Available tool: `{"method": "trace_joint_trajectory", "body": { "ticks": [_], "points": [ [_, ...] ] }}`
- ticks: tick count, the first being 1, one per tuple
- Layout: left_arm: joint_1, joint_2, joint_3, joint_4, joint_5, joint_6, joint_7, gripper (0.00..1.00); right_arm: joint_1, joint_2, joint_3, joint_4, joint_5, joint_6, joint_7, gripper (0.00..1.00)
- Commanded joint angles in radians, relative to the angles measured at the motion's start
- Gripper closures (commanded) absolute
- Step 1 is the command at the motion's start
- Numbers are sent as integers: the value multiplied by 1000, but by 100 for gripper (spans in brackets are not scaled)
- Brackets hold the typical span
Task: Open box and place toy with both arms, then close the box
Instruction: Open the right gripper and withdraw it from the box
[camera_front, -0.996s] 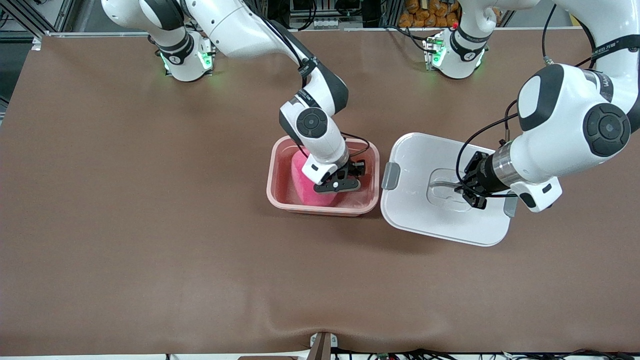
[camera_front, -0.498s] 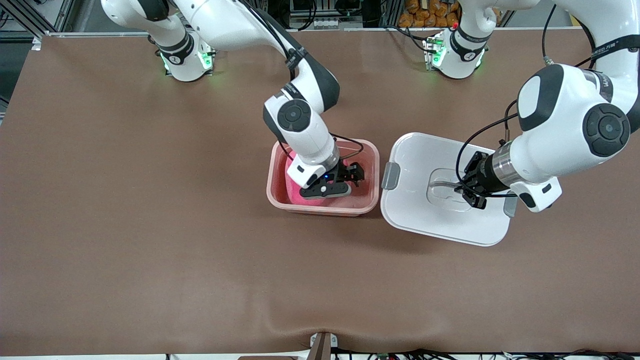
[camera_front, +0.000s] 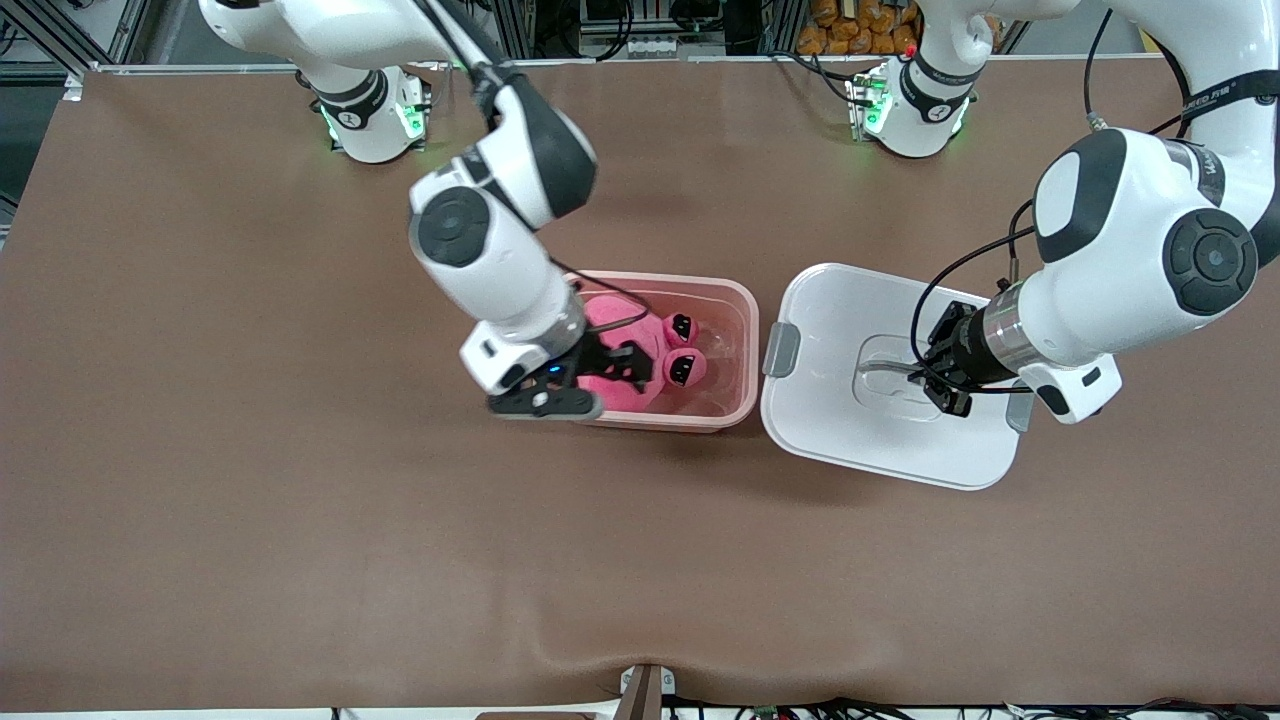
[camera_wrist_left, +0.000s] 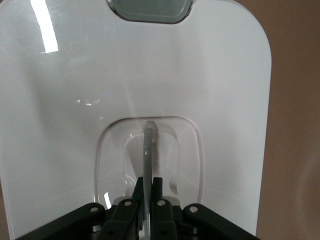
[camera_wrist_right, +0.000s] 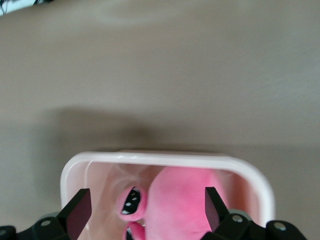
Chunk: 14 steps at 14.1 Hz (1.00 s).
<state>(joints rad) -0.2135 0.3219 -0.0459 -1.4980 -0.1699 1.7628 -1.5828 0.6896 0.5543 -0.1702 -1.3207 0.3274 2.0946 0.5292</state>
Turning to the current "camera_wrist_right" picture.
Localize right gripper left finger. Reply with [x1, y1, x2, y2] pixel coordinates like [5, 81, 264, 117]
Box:
[0, 188, 93, 240]

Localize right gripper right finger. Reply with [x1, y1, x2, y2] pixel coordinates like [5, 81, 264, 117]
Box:
[204, 186, 309, 240]

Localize pink round plush toy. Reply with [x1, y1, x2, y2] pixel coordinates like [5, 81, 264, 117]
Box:
[117, 165, 241, 240]

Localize translucent pink storage box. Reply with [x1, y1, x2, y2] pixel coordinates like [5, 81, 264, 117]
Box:
[59, 149, 276, 240]

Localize brown table mat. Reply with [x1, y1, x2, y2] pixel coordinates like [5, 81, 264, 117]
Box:
[0, 0, 320, 240]

